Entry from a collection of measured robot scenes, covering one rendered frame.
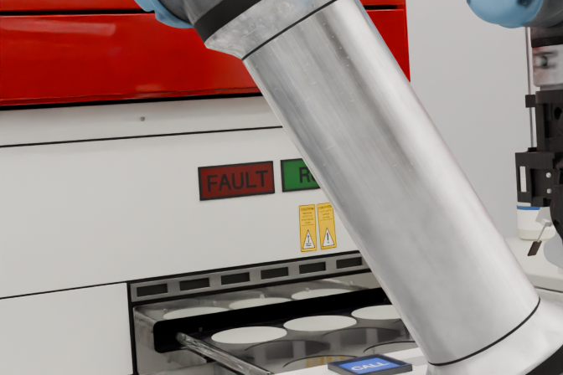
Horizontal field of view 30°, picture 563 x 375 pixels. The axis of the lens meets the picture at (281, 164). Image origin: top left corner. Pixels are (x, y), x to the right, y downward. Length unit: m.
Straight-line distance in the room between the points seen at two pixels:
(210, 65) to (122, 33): 0.13
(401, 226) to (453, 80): 2.88
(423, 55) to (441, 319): 2.81
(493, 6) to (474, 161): 2.63
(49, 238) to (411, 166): 0.84
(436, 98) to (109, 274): 2.17
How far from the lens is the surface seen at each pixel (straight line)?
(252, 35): 0.65
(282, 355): 1.30
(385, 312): 1.52
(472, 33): 3.58
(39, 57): 1.37
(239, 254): 1.52
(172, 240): 1.48
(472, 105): 3.57
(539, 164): 1.08
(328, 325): 1.45
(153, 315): 1.47
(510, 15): 0.95
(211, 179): 1.49
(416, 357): 1.00
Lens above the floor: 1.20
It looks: 3 degrees down
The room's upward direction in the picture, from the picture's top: 4 degrees counter-clockwise
